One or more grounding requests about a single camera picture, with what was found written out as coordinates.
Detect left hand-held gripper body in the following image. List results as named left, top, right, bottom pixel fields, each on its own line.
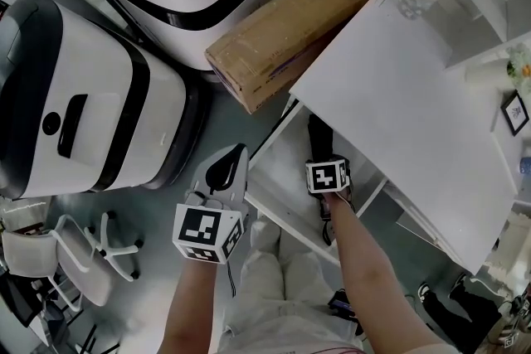
left=172, top=145, right=251, bottom=264

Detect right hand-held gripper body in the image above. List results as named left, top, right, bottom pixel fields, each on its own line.
left=305, top=155, right=356, bottom=213

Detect black umbrella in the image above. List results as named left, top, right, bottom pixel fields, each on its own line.
left=307, top=113, right=335, bottom=165

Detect white drawer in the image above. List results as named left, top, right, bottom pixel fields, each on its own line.
left=244, top=94, right=392, bottom=267

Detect person's left forearm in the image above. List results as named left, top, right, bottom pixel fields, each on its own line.
left=156, top=256, right=234, bottom=354

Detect person's right forearm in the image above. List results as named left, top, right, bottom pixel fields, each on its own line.
left=326, top=191, right=460, bottom=354

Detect white desk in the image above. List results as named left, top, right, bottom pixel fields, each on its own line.
left=289, top=0, right=520, bottom=277

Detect person's white trousers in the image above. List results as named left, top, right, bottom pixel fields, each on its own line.
left=215, top=215, right=368, bottom=354

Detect black purple waist device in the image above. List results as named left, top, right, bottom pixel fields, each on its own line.
left=327, top=288, right=358, bottom=320

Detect long brown cardboard box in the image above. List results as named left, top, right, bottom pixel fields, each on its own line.
left=203, top=0, right=380, bottom=116

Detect white office chair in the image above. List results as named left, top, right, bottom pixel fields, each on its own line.
left=0, top=210, right=145, bottom=314

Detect white flower bunch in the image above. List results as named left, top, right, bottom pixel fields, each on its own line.
left=505, top=43, right=531, bottom=96

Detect thin black cable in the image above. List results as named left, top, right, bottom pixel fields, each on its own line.
left=225, top=259, right=238, bottom=298

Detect black picture frame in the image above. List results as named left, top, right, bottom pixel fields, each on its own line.
left=499, top=89, right=530, bottom=138

